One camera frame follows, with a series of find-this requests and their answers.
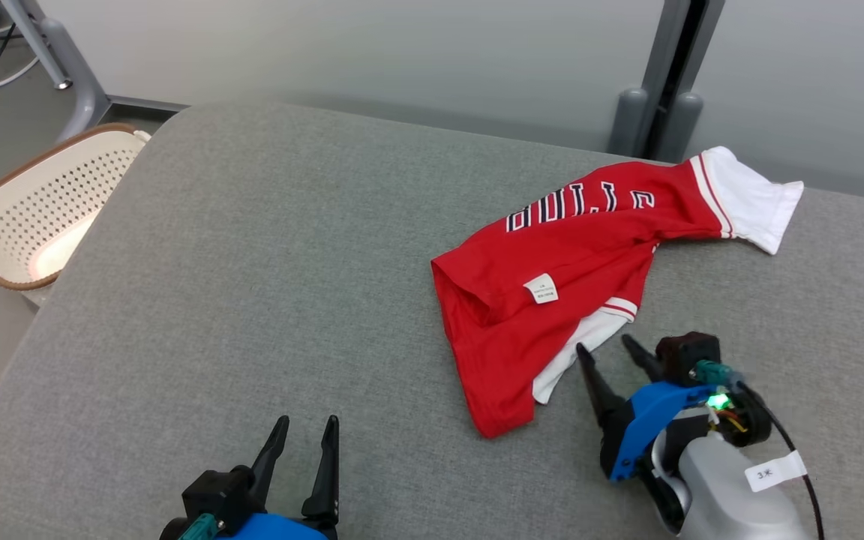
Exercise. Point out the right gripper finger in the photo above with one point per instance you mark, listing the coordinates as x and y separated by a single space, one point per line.
646 362
598 390

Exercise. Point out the cream perforated laundry basket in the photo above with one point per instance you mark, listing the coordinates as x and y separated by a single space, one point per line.
42 210

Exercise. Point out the grey metal partition post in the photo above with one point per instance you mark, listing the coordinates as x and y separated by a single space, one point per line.
661 90

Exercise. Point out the grey metal table leg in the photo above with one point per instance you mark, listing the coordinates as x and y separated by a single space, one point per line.
72 64

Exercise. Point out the grey fabric sofa cushion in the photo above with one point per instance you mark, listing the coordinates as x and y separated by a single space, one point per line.
252 262

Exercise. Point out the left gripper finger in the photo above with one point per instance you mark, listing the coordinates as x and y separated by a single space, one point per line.
325 480
273 454

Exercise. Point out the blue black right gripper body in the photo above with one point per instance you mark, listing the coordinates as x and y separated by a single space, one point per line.
649 416

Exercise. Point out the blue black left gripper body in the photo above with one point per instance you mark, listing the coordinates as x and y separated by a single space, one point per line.
274 526

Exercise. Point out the red Bulls T-shirt white sleeves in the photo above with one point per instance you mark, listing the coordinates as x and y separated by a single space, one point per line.
552 255

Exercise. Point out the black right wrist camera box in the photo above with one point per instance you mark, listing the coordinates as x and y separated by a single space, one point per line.
687 352

